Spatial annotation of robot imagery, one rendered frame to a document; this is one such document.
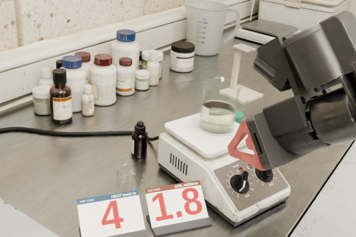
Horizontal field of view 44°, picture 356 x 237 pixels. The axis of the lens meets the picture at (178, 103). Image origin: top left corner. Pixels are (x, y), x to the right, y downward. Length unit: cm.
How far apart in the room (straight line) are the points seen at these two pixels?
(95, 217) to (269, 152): 27
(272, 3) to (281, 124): 130
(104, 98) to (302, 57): 61
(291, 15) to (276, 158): 129
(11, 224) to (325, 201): 49
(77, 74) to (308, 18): 105
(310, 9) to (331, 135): 129
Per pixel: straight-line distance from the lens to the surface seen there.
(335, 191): 82
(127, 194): 66
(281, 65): 51
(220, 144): 71
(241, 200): 68
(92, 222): 64
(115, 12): 124
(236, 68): 110
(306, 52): 46
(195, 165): 70
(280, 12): 178
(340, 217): 76
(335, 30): 46
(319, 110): 48
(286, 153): 53
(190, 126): 75
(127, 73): 104
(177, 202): 68
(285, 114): 50
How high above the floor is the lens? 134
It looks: 25 degrees down
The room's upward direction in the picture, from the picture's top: 5 degrees clockwise
